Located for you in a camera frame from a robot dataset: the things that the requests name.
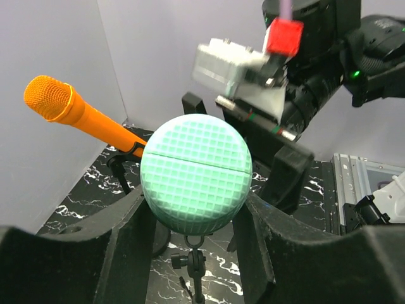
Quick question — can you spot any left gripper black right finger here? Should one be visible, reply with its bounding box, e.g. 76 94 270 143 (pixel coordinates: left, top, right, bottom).
235 193 404 303

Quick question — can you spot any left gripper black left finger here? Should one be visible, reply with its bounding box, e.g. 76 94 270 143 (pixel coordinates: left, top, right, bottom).
1 187 156 303

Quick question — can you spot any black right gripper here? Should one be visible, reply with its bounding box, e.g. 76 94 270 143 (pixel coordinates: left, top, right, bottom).
182 75 343 213

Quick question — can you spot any mint green toy microphone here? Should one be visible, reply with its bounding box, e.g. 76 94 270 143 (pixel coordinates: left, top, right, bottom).
140 114 252 236

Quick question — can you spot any black tripod microphone stand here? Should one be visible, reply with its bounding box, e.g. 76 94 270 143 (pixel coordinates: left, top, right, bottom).
171 236 206 303

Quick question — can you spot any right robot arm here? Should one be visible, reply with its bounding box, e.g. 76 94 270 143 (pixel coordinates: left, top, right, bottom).
192 1 404 213

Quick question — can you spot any black round-base stand, orange mic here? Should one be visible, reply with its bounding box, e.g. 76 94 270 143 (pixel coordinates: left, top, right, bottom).
107 143 171 258

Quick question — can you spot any orange microphone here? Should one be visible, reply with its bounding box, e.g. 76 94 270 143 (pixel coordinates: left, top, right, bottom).
23 75 146 158

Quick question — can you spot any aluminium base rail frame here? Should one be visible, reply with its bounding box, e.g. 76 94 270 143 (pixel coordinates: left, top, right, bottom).
332 153 404 235

